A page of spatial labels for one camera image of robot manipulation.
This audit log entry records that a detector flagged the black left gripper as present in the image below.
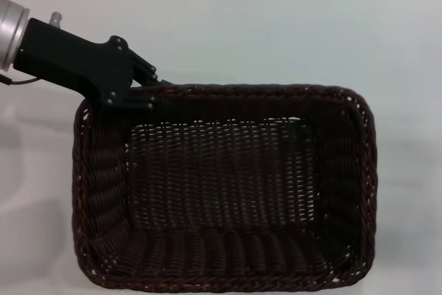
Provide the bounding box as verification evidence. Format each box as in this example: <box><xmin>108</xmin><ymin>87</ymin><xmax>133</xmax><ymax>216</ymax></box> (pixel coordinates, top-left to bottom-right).
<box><xmin>12</xmin><ymin>17</ymin><xmax>182</xmax><ymax>118</ymax></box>

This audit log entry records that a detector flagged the dark brown woven basket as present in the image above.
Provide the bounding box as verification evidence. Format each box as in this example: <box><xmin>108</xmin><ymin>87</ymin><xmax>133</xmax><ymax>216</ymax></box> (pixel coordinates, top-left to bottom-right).
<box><xmin>70</xmin><ymin>82</ymin><xmax>382</xmax><ymax>291</ymax></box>

